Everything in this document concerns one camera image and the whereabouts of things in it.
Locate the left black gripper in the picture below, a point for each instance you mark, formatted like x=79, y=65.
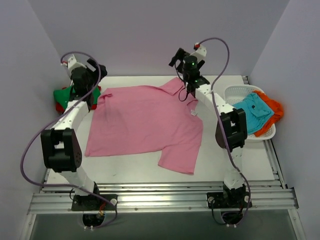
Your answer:
x=96, y=69

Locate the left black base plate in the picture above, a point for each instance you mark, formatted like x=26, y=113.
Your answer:
x=92, y=203

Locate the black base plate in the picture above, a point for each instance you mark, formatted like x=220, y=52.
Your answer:
x=223, y=200
x=92, y=203

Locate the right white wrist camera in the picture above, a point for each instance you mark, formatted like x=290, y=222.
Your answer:
x=199, y=52

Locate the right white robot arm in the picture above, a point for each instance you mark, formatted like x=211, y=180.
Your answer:
x=231, y=130

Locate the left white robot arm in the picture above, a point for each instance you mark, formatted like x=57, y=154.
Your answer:
x=60, y=146

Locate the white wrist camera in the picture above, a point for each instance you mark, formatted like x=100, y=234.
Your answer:
x=72, y=63
x=199, y=52

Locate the white perforated plastic basket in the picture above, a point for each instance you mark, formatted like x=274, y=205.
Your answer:
x=237, y=93

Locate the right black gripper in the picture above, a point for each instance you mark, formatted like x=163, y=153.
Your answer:
x=177, y=57

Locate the turquoise t-shirt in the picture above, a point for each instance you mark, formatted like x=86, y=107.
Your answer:
x=257, y=112

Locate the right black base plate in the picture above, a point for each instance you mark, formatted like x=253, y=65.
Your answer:
x=223, y=200

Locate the aluminium rail frame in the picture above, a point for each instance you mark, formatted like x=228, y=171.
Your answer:
x=143, y=186

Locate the green folded t-shirt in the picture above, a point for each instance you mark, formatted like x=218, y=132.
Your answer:
x=65, y=96

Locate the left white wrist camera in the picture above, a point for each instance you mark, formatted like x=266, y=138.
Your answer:
x=72, y=63

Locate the orange t-shirt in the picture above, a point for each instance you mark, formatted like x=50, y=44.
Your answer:
x=278, y=112

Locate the pink t-shirt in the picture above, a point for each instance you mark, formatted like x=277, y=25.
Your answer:
x=143, y=119

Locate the red folded t-shirt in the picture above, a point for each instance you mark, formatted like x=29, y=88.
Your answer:
x=60, y=107

